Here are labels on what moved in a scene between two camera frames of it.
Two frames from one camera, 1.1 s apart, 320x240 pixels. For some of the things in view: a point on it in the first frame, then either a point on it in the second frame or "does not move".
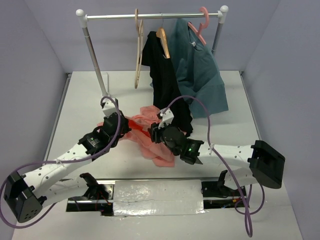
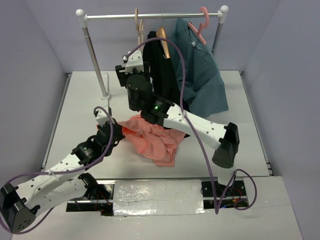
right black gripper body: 157,136 -> 122,76
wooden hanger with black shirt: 161,34 does not move
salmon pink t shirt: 140,134 does not move
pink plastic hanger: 198,32 does not move
